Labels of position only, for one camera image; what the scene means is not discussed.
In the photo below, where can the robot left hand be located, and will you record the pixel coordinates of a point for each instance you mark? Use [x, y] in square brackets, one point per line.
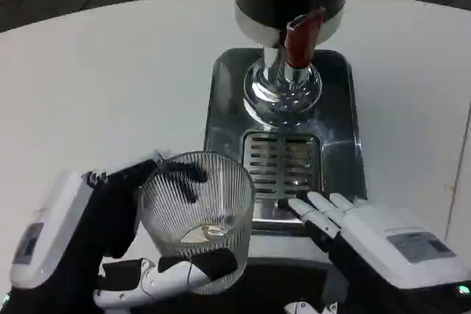
[77, 240]

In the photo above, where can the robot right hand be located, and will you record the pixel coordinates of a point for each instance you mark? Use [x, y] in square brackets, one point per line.
[371, 240]

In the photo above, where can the clear ribbed glass cup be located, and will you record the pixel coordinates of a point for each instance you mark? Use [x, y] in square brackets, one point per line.
[221, 200]

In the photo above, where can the slotted steel drain grid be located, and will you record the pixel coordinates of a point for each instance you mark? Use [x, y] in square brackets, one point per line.
[281, 167]

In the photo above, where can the steel drip tray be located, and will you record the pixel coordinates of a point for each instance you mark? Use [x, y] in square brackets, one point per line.
[338, 108]

